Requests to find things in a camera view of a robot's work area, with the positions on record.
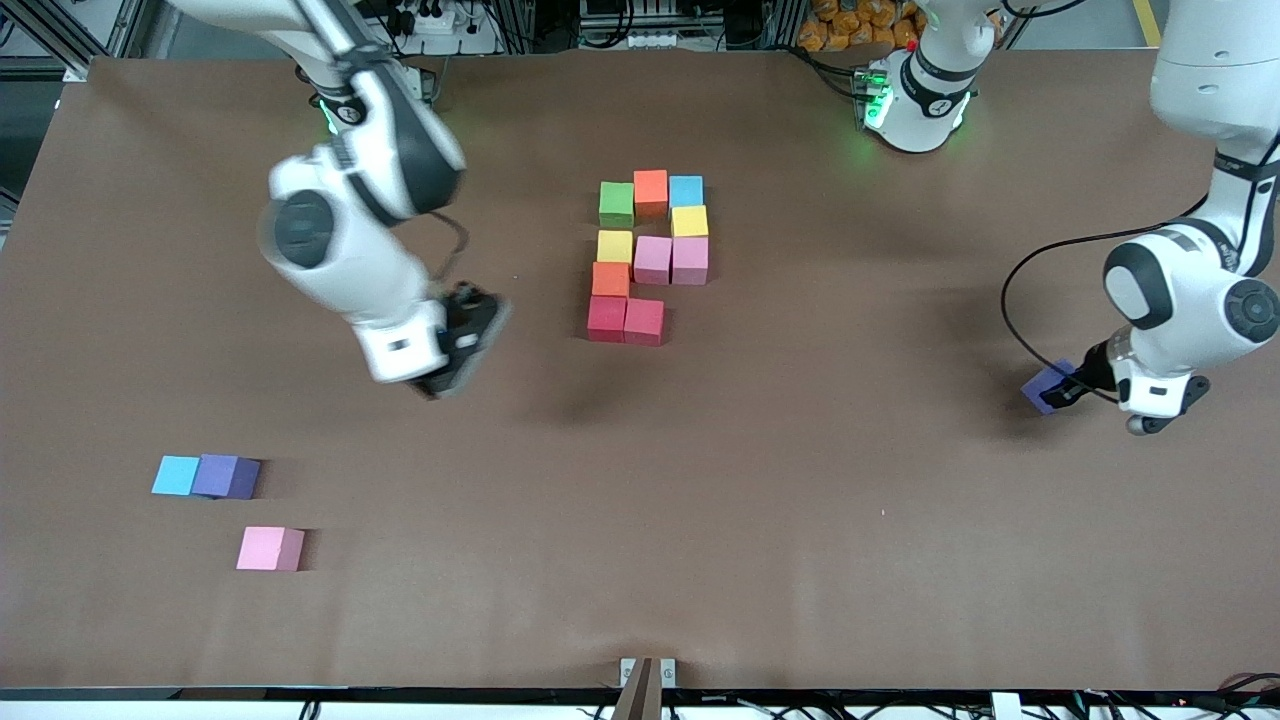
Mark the aluminium equipment rack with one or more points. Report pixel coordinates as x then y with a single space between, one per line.
640 20

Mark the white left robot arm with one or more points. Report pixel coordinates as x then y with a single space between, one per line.
1190 290

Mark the pile of orange objects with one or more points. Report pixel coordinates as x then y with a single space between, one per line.
850 25

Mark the red foam block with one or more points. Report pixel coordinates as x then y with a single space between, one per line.
644 321
607 320

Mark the small metal bracket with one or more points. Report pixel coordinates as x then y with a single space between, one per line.
627 672

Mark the small white box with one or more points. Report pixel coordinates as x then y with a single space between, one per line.
1005 708

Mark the pink foam block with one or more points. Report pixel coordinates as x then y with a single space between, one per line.
268 547
652 259
690 260

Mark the yellow foam block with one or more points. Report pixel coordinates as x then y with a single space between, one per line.
689 221
616 247

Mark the aluminium frame profile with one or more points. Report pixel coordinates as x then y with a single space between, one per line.
62 50

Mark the green foam block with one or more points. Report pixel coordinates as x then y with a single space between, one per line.
616 203

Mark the purple foam block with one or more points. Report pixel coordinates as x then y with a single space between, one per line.
1040 388
225 475

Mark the brown table cover sheet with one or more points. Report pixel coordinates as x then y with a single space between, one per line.
640 560

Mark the orange foam block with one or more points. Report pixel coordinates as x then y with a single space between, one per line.
650 192
611 279

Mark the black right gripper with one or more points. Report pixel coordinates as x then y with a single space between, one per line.
468 322

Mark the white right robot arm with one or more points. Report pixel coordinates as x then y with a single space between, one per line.
340 250

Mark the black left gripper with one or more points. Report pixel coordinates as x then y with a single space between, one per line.
1092 367

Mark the light blue foam block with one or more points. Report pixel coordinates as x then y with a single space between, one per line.
685 190
176 476

